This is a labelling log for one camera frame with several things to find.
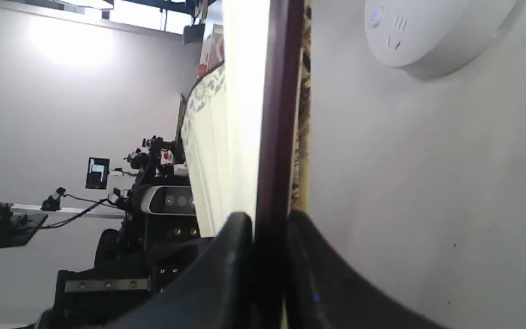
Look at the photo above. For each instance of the white desk lamp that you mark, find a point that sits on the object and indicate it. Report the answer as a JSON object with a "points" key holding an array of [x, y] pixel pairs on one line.
{"points": [[432, 38]]}

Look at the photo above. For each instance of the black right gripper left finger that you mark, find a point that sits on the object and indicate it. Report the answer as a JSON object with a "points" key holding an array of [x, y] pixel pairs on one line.
{"points": [[215, 292]]}

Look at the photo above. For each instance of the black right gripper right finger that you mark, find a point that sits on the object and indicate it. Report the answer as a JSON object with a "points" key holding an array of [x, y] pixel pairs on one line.
{"points": [[324, 292]]}

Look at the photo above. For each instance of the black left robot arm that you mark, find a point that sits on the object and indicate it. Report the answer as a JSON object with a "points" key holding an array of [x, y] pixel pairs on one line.
{"points": [[151, 170]]}

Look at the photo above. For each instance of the black tablet on stand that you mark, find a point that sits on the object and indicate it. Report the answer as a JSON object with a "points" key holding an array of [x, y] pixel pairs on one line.
{"points": [[97, 173]]}

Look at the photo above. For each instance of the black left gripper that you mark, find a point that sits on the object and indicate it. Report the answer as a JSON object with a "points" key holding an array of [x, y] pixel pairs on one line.
{"points": [[131, 265]]}

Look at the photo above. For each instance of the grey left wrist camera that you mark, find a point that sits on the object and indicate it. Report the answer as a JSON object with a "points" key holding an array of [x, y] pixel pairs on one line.
{"points": [[164, 200]]}

